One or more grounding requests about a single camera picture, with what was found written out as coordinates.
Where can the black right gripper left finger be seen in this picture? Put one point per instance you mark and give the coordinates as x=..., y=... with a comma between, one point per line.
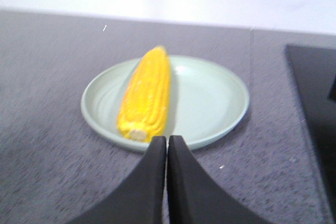
x=139, y=198

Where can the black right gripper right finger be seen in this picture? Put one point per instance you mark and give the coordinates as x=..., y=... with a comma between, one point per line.
x=194, y=197

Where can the pale green round plate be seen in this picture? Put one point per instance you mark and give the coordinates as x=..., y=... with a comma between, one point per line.
x=207, y=102

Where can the yellow corn cob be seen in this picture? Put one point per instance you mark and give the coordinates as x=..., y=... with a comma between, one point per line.
x=145, y=105

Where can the black induction cooktop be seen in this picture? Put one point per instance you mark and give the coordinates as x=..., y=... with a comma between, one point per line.
x=314, y=72

